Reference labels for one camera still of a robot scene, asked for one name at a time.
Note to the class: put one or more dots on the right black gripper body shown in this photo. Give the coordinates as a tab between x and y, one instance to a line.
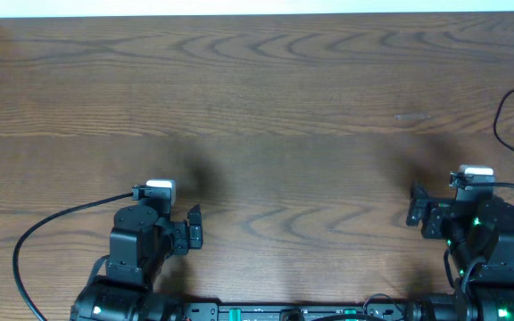
438	224

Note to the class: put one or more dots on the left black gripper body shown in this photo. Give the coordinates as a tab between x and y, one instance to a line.
179	235

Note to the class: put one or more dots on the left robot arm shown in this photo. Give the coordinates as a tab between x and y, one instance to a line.
121	284

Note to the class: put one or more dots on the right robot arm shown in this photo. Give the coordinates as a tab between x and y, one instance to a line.
478	228

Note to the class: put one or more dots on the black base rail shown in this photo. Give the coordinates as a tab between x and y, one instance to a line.
214	311

